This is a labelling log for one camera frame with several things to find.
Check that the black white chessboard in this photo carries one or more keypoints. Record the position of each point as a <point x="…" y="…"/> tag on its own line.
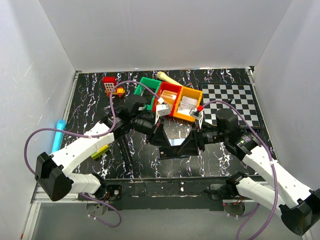
<point x="240" y="96"/>

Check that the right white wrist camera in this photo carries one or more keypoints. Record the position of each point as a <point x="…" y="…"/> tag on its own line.
<point x="198" y="114"/>

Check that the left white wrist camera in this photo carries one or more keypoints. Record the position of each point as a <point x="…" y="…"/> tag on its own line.
<point x="161" y="110"/>

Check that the green plastic bin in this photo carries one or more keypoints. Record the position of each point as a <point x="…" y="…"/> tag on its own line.
<point x="153" y="85"/>

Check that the navy blue card holder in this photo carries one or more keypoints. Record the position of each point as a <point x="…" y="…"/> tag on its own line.
<point x="170" y="153"/>

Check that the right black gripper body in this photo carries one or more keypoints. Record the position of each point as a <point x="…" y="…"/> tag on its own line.
<point x="213" y="135"/>

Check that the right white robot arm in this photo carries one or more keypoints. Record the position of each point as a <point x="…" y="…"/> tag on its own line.
<point x="295" y="203"/>

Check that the green yellow toy block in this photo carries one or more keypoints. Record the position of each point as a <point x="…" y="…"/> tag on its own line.
<point x="100" y="152"/>

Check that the orange plastic bin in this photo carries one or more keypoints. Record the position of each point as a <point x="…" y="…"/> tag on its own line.
<point x="189" y="92"/>

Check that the red toy block truck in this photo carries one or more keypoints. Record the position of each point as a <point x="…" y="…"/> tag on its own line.
<point x="109" y="83"/>

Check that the cream wooden pestle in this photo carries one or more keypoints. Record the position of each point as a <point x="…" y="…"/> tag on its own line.
<point x="163" y="77"/>

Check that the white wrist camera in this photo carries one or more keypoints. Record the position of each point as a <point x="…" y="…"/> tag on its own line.
<point x="198" y="114"/>
<point x="161" y="110"/>

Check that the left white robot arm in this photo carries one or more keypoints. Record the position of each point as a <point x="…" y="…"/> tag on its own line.
<point x="54" y="172"/>

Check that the white gold VIP card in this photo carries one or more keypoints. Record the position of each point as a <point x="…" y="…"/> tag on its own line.
<point x="187" y="103"/>

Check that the red plastic bin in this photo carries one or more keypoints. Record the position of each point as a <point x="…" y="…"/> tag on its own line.
<point x="169" y="92"/>

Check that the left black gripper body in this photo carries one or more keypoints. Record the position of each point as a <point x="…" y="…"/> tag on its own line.
<point x="147" y="126"/>

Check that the black perforated bar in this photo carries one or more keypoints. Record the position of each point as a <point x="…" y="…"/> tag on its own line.
<point x="125" y="151"/>

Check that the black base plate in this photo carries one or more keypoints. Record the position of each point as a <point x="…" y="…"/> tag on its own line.
<point x="162" y="193"/>

